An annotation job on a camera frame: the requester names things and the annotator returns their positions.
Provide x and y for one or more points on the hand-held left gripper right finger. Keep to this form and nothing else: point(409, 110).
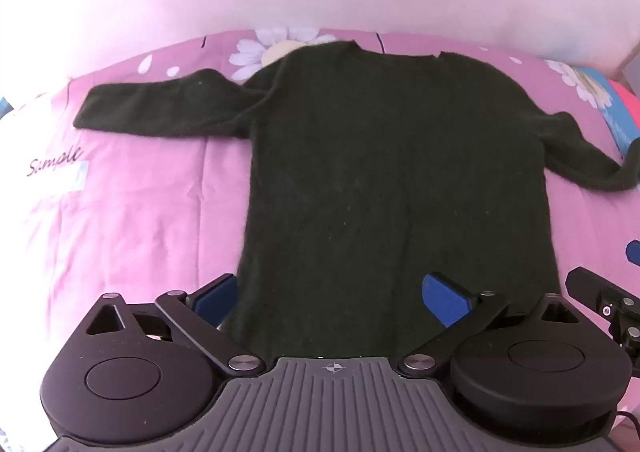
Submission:
point(445, 302)

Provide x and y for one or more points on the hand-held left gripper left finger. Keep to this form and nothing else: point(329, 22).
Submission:
point(216, 301)

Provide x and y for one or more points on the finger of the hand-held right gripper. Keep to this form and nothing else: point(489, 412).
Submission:
point(635, 253)
point(590, 286)

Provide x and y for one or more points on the black knit sweater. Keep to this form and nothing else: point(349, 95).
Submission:
point(375, 156)

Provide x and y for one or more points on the pink floral bedsheet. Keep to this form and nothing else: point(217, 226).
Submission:
point(150, 212)

